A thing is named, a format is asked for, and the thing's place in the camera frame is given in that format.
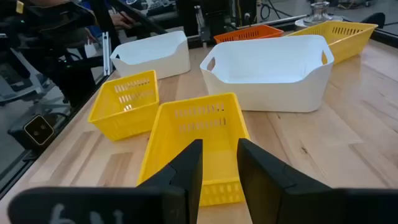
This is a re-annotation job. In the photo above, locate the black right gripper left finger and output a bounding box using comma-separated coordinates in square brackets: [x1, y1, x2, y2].
[7, 139, 203, 224]

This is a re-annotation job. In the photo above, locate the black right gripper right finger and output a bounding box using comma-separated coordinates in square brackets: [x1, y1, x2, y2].
[236, 138, 398, 224]

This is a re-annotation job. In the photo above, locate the small yellow slotted basket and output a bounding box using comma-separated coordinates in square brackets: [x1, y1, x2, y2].
[136, 92, 251, 207]
[88, 70, 160, 142]

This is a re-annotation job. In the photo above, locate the orange slotted plastic basket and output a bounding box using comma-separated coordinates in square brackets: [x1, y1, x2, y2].
[213, 24, 284, 45]

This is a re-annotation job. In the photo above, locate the large yellow slotted basket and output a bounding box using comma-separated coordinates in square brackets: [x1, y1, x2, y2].
[285, 20, 379, 65]

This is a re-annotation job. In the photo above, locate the large white plastic bin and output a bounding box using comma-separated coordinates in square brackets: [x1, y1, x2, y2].
[200, 34, 335, 113]

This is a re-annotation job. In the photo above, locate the small white plastic bin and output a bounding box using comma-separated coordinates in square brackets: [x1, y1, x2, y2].
[110, 30, 191, 80]

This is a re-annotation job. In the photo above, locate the white paper sheet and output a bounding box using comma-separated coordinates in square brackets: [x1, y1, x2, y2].
[84, 40, 98, 58]

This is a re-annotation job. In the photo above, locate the person's hand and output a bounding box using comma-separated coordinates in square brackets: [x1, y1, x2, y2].
[109, 11, 137, 31]

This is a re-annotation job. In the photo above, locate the silver lamp with white shade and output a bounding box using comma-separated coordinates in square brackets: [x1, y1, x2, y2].
[294, 0, 344, 28]

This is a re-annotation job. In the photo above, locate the grey office chair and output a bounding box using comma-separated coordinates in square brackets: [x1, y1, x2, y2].
[0, 46, 71, 118]

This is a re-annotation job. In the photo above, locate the black rounded object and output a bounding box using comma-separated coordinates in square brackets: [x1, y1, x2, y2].
[360, 12, 386, 29]

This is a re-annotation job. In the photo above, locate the person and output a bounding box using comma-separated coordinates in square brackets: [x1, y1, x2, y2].
[0, 0, 103, 108]

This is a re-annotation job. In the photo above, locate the aluminium extrusion post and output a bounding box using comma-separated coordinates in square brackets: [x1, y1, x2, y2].
[102, 30, 113, 77]

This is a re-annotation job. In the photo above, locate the black table-level camera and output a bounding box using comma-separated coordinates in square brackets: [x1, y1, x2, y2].
[7, 113, 57, 153]

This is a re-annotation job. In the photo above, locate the black frame bar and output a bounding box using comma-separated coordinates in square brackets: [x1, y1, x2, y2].
[107, 0, 169, 35]

